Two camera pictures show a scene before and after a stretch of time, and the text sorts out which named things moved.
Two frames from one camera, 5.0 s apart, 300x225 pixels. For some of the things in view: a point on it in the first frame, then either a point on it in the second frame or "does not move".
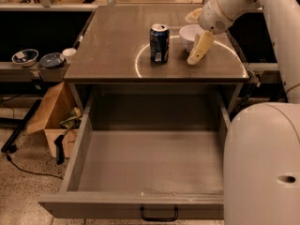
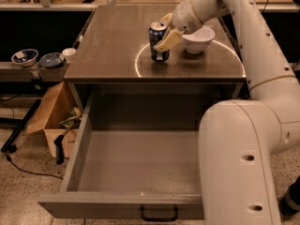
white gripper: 212,18 → 186,19
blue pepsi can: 159,37 does not move
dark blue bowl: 52,60 does not move
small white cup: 69,54 does not move
